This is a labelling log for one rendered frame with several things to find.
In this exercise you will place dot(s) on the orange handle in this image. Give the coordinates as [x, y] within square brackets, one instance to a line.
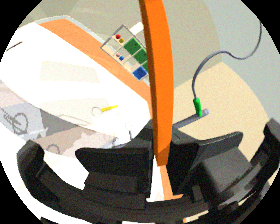
[160, 67]

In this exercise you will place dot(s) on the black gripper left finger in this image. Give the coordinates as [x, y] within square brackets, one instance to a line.
[134, 159]

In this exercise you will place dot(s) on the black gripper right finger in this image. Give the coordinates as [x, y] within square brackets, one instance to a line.
[186, 152]

